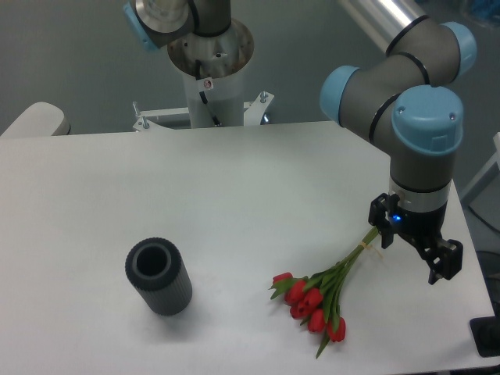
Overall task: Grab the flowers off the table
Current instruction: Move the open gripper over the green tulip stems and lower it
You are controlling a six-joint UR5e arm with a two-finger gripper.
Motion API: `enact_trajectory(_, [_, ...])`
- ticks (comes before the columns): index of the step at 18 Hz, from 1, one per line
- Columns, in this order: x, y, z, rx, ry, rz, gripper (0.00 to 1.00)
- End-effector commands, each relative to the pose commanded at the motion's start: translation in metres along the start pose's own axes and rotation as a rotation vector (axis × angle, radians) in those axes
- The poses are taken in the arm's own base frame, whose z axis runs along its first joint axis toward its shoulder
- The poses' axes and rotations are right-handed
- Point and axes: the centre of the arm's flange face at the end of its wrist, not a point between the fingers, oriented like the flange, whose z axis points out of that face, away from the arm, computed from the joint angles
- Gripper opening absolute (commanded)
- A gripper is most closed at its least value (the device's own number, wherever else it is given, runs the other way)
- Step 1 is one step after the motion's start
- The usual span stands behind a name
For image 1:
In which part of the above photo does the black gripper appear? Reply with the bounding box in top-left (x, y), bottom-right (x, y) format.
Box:
top-left (368, 193), bottom-right (463, 285)

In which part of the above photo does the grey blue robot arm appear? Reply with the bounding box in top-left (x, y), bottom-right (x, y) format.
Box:
top-left (123, 1), bottom-right (477, 283)

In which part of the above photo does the white furniture at right edge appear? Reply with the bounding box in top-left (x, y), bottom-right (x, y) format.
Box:
top-left (460, 133), bottom-right (499, 205)

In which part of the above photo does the red tulip bouquet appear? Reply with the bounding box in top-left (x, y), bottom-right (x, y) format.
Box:
top-left (270, 227), bottom-right (379, 357)

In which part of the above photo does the black device at table edge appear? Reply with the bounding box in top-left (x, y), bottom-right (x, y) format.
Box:
top-left (470, 316), bottom-right (499, 358)

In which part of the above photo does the dark grey ribbed vase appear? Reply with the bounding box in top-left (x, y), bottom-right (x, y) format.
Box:
top-left (125, 237), bottom-right (193, 316)

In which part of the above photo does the white chair armrest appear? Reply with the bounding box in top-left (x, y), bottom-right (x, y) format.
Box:
top-left (1, 102), bottom-right (71, 140)

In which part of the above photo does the white pedestal base frame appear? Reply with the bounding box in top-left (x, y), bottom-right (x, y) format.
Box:
top-left (132, 91), bottom-right (274, 131)

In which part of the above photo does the black cable on pedestal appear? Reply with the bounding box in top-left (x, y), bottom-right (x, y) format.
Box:
top-left (194, 59), bottom-right (223, 127)

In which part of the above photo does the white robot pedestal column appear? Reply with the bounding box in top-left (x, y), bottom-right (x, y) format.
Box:
top-left (167, 19), bottom-right (254, 105)

